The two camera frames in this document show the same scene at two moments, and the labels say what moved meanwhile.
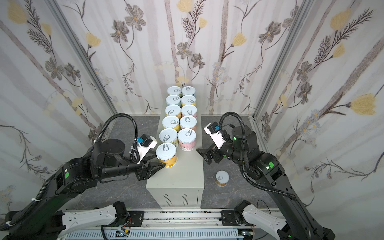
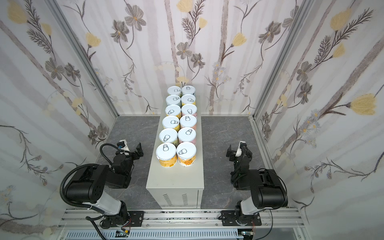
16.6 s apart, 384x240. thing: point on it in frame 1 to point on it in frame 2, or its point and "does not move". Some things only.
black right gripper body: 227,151 to 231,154
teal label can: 173,100 does not move
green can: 169,135 does not move
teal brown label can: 188,90 does not move
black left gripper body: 142,171 to 135,157
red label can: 188,122 does not move
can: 166,152 does not move
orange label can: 222,177 to 186,152
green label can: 174,90 does not move
